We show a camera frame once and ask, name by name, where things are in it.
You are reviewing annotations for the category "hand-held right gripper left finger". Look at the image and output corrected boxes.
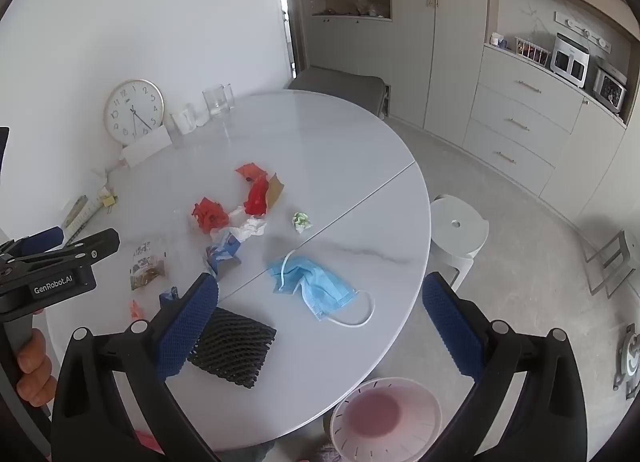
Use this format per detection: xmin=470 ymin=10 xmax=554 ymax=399
xmin=50 ymin=272 xmax=221 ymax=462

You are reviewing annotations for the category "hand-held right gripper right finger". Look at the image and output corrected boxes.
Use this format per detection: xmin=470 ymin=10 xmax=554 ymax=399
xmin=421 ymin=271 xmax=588 ymax=462

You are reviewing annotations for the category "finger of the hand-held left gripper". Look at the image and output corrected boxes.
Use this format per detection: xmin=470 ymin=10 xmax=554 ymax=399
xmin=0 ymin=228 xmax=121 ymax=273
xmin=0 ymin=226 xmax=66 ymax=259

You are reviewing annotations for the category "black foam net sleeve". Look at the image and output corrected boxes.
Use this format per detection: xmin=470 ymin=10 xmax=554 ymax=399
xmin=187 ymin=306 xmax=277 ymax=389

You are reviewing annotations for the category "clear snack packet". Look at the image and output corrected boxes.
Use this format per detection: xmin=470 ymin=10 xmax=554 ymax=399
xmin=130 ymin=241 xmax=167 ymax=291

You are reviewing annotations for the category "blue white wrapper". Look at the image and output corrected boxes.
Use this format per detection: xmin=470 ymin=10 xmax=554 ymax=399
xmin=202 ymin=229 xmax=242 ymax=279

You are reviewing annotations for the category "pink trash bin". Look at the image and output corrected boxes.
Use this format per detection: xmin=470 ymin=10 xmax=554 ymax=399
xmin=330 ymin=377 xmax=443 ymax=461

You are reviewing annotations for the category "white tissue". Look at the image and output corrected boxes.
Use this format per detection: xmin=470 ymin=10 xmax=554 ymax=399
xmin=227 ymin=207 xmax=268 ymax=241

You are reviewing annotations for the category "blue face mask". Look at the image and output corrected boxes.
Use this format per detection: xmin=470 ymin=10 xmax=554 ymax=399
xmin=266 ymin=251 xmax=376 ymax=327

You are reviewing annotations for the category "large red wrapper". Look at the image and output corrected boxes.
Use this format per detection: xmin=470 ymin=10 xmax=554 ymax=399
xmin=235 ymin=163 xmax=271 ymax=216

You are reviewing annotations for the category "brown cardboard piece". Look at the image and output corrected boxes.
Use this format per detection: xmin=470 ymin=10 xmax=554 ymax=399
xmin=265 ymin=173 xmax=287 ymax=213

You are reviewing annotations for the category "person's left hand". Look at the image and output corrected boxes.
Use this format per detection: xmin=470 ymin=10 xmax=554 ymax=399
xmin=15 ymin=328 xmax=58 ymax=409

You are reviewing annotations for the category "white plastic stool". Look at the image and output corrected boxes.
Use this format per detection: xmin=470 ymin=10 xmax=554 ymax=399
xmin=429 ymin=195 xmax=490 ymax=293

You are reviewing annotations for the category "white folded card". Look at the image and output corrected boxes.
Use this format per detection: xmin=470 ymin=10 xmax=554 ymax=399
xmin=121 ymin=126 xmax=172 ymax=167

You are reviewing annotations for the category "pink floral clothing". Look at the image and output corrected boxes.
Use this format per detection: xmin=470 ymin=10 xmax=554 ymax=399
xmin=132 ymin=429 xmax=166 ymax=456

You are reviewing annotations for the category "white cup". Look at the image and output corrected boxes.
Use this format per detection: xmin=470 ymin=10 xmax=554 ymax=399
xmin=170 ymin=105 xmax=197 ymax=137

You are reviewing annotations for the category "white floor device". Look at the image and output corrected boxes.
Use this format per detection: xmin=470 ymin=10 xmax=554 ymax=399
xmin=612 ymin=325 xmax=640 ymax=399

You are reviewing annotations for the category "clear glass mug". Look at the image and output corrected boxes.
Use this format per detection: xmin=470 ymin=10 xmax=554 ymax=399
xmin=202 ymin=84 xmax=236 ymax=119

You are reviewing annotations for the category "grey drawer cabinet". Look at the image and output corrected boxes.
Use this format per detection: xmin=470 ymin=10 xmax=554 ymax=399
xmin=462 ymin=45 xmax=628 ymax=213

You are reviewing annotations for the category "grey chair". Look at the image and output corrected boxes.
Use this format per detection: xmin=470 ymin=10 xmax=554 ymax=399
xmin=287 ymin=67 xmax=388 ymax=119

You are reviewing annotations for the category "tall grey cabinet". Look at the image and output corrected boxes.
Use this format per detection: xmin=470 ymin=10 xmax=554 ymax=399
xmin=292 ymin=0 xmax=493 ymax=145

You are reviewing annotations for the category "silver countertop appliance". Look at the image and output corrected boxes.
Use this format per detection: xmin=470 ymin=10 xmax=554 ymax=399
xmin=592 ymin=60 xmax=628 ymax=113

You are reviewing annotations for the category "white countertop oven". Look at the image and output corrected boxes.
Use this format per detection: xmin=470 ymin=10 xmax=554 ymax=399
xmin=550 ymin=33 xmax=592 ymax=88

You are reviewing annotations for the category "round white wall clock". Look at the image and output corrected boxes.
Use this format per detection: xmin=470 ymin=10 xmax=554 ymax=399
xmin=104 ymin=79 xmax=165 ymax=146

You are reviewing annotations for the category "metal frame stand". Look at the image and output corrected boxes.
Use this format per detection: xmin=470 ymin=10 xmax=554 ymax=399
xmin=582 ymin=229 xmax=640 ymax=299

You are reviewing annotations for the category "wire spice rack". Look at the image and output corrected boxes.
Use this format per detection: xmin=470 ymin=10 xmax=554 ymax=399
xmin=515 ymin=36 xmax=553 ymax=66

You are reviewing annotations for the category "white wall power rail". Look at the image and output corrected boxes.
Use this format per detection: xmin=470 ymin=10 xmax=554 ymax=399
xmin=553 ymin=12 xmax=612 ymax=53

